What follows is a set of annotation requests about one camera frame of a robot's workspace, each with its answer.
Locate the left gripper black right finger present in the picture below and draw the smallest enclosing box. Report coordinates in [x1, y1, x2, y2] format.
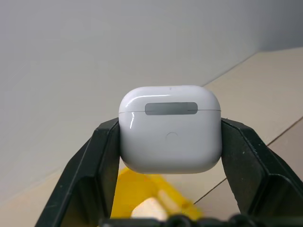
[220, 117, 303, 227]

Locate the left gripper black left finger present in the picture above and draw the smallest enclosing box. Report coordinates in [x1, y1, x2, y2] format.
[35, 117, 124, 227]

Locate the yellow plastic object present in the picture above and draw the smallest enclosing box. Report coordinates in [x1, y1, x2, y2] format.
[111, 168, 205, 219]

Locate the white earbuds charging case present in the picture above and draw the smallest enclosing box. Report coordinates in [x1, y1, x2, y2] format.
[118, 85, 223, 175]

